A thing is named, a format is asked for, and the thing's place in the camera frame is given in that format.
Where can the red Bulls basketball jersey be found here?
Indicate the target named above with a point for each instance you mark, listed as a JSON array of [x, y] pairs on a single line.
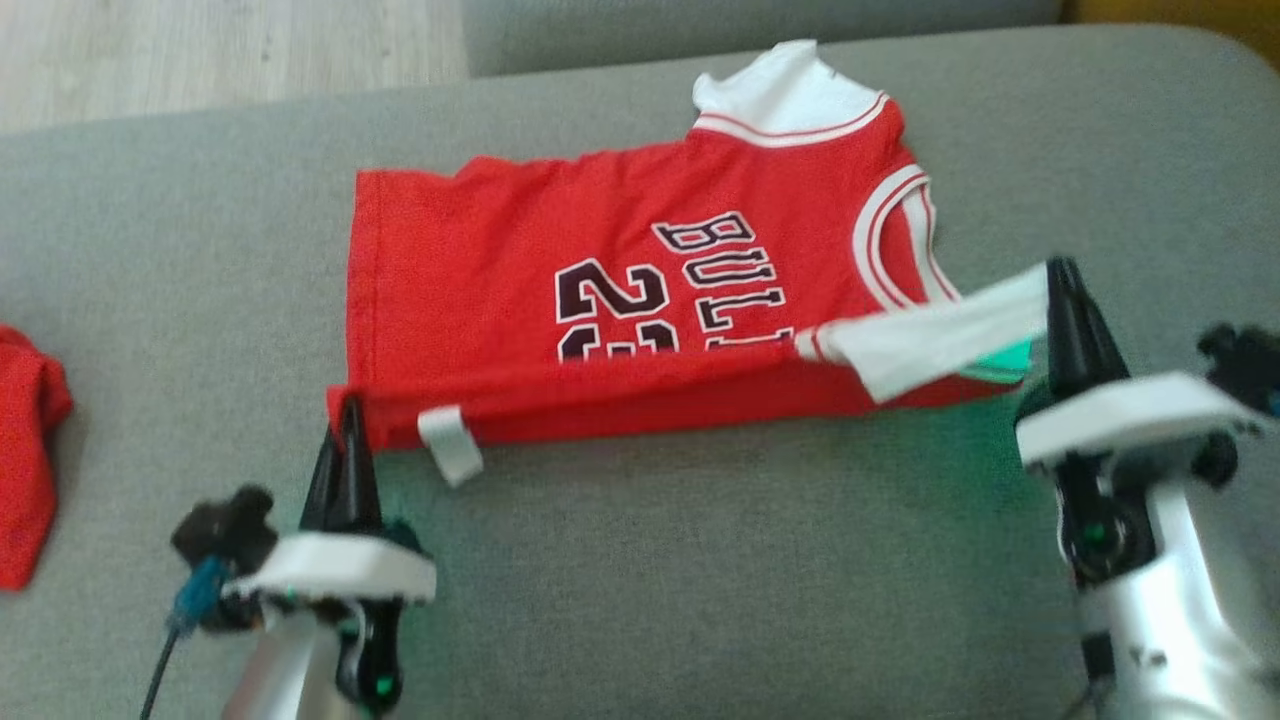
[[560, 250]]

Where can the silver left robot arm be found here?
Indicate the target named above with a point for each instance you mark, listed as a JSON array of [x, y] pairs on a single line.
[[290, 660]]

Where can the red shorts with white stripes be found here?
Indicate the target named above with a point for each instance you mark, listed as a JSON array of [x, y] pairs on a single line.
[[25, 460]]

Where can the grey fabric sofa seat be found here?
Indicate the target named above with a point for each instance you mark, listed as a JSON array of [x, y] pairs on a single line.
[[640, 560]]

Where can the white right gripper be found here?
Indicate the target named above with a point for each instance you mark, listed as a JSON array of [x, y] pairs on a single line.
[[1130, 415]]

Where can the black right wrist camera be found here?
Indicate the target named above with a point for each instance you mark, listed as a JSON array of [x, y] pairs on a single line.
[[1245, 365]]

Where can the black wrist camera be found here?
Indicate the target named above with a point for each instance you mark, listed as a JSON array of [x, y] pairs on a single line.
[[225, 535], [1245, 365]]

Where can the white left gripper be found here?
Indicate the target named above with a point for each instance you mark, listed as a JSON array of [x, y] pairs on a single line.
[[340, 565]]

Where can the grey sofa back cushion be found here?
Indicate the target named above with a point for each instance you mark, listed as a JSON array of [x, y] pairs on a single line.
[[760, 30]]

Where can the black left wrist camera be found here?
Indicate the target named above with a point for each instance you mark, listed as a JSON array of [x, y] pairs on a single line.
[[225, 535]]

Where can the yellow sofa back cushion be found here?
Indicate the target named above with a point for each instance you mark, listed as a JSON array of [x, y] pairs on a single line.
[[1180, 20]]

